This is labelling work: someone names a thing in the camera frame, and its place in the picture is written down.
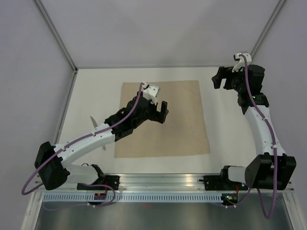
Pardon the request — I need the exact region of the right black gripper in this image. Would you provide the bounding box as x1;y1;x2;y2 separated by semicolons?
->
212;65;248;93

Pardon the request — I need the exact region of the beige cloth napkin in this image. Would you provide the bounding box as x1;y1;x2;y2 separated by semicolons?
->
114;80;210;158

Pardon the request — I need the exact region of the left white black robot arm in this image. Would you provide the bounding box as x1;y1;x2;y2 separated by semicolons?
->
34;96;168;190

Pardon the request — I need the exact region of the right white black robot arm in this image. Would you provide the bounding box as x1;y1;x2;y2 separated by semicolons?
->
212;65;296;190

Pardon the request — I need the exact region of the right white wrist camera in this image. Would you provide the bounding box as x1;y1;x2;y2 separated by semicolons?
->
232;52;252;72

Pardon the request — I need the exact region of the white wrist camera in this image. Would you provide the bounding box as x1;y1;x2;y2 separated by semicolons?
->
142;82;160;105
232;52;252;72

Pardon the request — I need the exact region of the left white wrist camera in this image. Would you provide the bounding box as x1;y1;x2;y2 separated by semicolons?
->
142;82;160;105

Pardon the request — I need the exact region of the aluminium mounting rail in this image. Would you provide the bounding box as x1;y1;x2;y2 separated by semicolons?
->
32;173;295;192

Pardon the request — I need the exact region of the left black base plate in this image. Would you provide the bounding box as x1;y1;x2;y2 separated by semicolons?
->
77;175;120;191

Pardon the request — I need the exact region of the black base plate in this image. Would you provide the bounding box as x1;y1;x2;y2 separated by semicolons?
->
199;175;248;191
77;175;120;191

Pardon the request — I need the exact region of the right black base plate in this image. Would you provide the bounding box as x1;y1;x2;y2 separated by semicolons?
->
199;175;248;191

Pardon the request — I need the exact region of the right aluminium frame post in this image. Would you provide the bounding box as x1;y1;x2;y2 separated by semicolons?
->
250;0;288;58

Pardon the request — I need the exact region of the aluminium frame post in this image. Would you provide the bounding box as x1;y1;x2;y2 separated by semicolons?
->
250;0;288;58
33;0;78;72

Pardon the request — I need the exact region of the white slotted cable duct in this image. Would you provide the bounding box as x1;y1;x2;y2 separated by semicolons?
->
43;193;222;203

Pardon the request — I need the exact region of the left aluminium frame post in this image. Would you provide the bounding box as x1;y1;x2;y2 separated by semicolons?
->
33;0;78;72

